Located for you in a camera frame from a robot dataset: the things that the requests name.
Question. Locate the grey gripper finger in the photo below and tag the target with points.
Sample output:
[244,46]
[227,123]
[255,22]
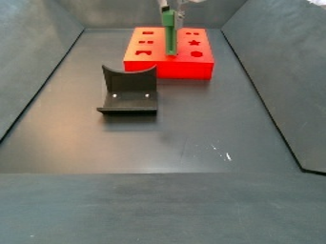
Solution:
[180,14]
[163,5]

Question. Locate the green three-prong peg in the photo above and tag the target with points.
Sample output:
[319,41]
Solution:
[169,28]

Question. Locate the red shape-sorting block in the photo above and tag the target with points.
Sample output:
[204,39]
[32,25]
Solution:
[192,63]

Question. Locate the black curved holder stand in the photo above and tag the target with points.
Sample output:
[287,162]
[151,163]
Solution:
[131,91]

